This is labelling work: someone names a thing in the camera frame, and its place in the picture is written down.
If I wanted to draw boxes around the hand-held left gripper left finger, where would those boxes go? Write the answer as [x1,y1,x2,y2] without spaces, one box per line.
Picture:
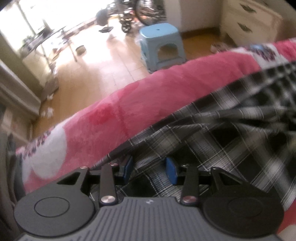
[57,156,134,206]

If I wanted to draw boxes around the black wheelchair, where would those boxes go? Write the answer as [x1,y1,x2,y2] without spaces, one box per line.
[109,0,167,33]

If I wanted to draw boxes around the cream wooden nightstand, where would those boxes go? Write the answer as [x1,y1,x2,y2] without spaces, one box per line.
[220,0,284,48]

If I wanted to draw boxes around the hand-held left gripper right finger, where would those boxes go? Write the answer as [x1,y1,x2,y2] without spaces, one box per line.
[166,158,241,206]

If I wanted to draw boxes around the light blue plastic stool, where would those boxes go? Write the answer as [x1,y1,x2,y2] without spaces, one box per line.
[139,23,186,73]

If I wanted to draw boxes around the black white plaid pants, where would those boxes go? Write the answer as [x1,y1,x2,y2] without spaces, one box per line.
[89,62,296,207]

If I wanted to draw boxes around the folding table with clutter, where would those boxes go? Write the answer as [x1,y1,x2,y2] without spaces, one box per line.
[20,20,78,70]

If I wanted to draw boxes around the pink floral blanket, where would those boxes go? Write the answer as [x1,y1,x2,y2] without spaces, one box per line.
[15,38,296,241]

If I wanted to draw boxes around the black floor fan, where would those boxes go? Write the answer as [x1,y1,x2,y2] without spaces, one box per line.
[96,9,114,33]

